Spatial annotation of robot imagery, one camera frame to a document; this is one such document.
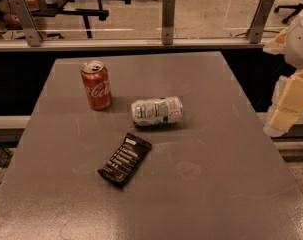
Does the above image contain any right metal bracket post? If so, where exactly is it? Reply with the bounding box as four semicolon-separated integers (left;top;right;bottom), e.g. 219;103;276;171
246;0;275;44

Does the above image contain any metal bracket post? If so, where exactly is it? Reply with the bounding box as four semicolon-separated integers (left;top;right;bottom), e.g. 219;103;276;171
162;0;175;45
10;0;43;47
246;0;275;44

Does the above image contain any middle metal bracket post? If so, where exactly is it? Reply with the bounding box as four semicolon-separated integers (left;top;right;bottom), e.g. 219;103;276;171
162;0;175;45

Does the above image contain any red Coca-Cola can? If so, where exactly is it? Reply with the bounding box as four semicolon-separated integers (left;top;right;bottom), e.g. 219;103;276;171
80;61;112;110

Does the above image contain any left metal bracket post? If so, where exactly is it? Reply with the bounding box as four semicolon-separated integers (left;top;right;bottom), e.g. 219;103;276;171
10;0;43;47

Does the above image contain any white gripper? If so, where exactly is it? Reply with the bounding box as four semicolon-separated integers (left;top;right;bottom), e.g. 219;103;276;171
263;9;303;137

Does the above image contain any black background desk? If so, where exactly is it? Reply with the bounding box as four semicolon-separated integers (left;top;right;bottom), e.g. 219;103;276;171
30;0;139;39

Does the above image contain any silver 7up can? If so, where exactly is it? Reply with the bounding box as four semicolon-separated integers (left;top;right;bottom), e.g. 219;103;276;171
131;96;183;127

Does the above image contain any metal railing bar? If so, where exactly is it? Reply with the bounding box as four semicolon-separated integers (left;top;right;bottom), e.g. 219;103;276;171
0;37;271;52

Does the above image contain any black snack bar wrapper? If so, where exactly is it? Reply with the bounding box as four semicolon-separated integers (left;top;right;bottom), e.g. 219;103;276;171
98;133;152;188

